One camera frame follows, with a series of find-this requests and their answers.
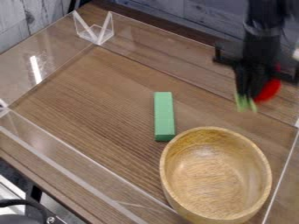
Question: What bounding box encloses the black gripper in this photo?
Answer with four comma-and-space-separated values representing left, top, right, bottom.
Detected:
213, 33, 299, 99

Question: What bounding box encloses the red plush strawberry toy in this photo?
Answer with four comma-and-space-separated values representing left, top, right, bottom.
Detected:
236, 63, 282, 112

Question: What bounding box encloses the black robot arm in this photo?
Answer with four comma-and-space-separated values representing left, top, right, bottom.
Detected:
213, 0, 299, 104

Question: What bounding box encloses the green rectangular block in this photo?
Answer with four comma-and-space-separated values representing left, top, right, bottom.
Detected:
154, 92, 175, 142

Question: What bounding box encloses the wooden oval bowl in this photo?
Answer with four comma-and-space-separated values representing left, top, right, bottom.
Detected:
159, 127, 273, 224

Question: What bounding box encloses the black equipment under table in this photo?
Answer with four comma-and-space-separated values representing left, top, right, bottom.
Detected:
0, 199, 67, 224

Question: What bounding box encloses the clear acrylic corner bracket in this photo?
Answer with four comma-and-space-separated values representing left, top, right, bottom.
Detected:
73, 11, 115, 46

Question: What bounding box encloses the clear acrylic tray wall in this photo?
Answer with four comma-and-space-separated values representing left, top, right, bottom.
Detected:
0, 101, 185, 224

